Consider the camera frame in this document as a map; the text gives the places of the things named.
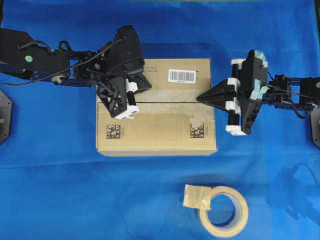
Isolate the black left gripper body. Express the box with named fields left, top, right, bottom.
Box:
left=96, top=25, right=145, bottom=120

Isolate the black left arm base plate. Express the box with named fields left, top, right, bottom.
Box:
left=0, top=90, right=12, bottom=144

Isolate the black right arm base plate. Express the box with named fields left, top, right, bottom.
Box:
left=310, top=108, right=320, bottom=148

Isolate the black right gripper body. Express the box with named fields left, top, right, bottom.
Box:
left=225, top=50, right=269, bottom=136

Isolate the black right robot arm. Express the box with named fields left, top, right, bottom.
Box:
left=196, top=50, right=320, bottom=136

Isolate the beige packing tape roll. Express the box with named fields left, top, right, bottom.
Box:
left=183, top=184, right=249, bottom=238

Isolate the brown cardboard box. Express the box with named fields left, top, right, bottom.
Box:
left=96, top=58, right=218, bottom=157

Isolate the blue table cloth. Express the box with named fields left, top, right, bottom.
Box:
left=0, top=0, right=320, bottom=240

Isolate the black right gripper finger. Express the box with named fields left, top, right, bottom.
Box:
left=196, top=79, right=235, bottom=101
left=197, top=98, right=237, bottom=112

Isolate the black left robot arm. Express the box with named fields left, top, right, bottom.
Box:
left=0, top=25, right=152, bottom=120

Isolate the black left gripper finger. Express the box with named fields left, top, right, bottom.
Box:
left=128, top=73, right=152, bottom=94

